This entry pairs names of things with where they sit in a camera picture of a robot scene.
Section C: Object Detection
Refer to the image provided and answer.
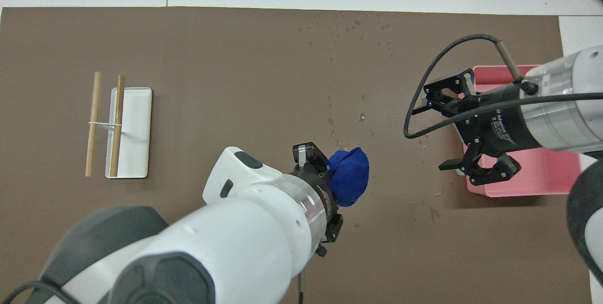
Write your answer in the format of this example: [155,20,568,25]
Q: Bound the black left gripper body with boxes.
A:
[297,167,339,222]

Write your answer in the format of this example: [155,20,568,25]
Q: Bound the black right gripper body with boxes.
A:
[464,82,542,156]

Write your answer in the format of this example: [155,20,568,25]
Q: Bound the blue towel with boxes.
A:
[327,147,370,207]

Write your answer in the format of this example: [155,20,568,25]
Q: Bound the pink plastic bin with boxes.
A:
[462,65,585,198]

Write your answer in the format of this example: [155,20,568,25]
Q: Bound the brown table mat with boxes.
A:
[0,7,592,304]

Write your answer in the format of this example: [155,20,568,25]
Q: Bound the white rack with wooden bars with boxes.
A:
[85,72,153,180]

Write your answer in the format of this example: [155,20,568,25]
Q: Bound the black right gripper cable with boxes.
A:
[404,34,603,140]

